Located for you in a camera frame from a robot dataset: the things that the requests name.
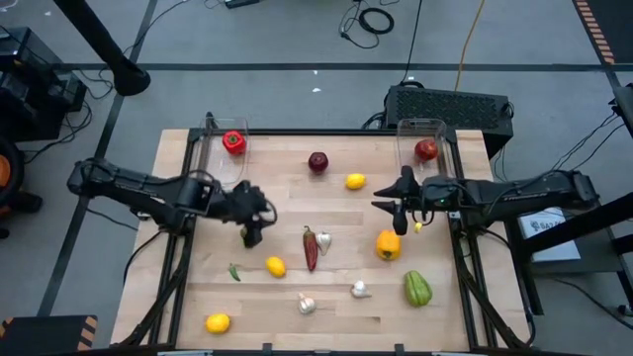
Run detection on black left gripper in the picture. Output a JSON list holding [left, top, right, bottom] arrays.
[[217, 180, 278, 249]]

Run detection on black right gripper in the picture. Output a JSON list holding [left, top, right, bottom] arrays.
[[371, 165, 464, 236]]

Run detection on yellow bell pepper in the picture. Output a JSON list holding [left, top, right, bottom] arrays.
[[375, 229, 403, 262]]

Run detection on long red chili pepper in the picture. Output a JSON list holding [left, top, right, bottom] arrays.
[[302, 225, 319, 273]]

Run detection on dark red apple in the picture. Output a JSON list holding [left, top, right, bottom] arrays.
[[308, 151, 330, 175]]

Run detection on red bell pepper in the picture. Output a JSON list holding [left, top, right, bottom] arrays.
[[222, 130, 247, 156]]

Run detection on clear plastic bin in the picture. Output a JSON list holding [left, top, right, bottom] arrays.
[[395, 118, 449, 184], [197, 117, 250, 188]]

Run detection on green chayote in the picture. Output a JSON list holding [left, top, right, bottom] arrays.
[[404, 270, 434, 309]]

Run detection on black perforated computer case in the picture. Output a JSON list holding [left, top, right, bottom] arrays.
[[384, 84, 515, 160]]

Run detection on black metal stand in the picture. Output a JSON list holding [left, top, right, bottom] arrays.
[[503, 190, 633, 317]]

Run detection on black box hazard stripes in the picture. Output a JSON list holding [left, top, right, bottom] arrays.
[[0, 314, 99, 356]]

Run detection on black and orange wheel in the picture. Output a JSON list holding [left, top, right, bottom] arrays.
[[0, 135, 44, 238]]

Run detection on black stand pole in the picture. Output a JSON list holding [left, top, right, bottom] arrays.
[[52, 0, 152, 98]]

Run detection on black equipment rack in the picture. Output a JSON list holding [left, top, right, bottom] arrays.
[[0, 27, 93, 144]]

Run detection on black mat striped edge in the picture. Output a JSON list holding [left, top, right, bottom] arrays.
[[573, 0, 633, 65]]

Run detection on black metal table frame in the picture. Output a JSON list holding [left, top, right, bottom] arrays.
[[117, 111, 540, 356]]

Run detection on long thin black cable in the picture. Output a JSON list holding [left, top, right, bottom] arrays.
[[399, 0, 425, 85]]

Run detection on long yellow cable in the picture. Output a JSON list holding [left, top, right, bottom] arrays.
[[453, 0, 489, 93]]

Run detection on coiled black cable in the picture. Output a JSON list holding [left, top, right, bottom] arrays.
[[338, 0, 396, 50]]

